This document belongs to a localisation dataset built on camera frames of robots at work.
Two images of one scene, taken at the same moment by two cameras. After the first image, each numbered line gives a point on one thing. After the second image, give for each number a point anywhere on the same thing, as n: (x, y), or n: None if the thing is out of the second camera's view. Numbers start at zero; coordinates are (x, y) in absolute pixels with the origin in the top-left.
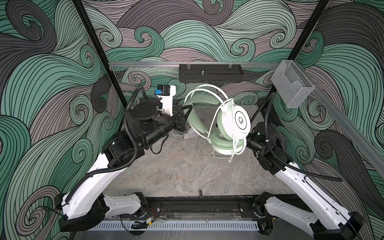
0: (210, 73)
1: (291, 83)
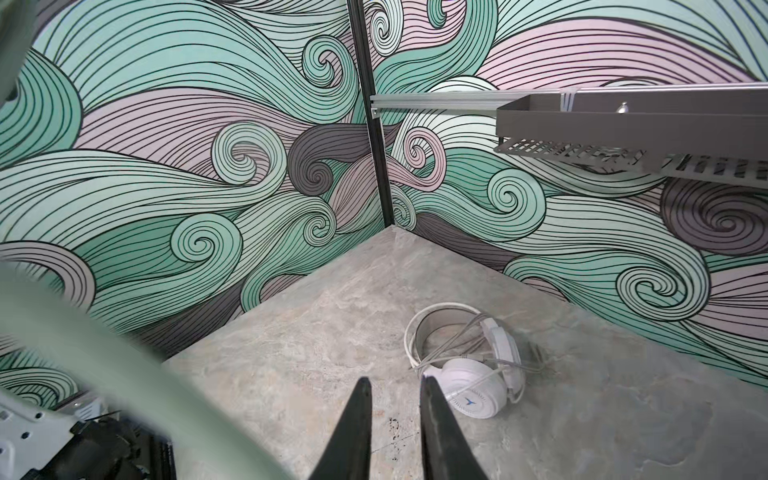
0: (714, 135)
1: None
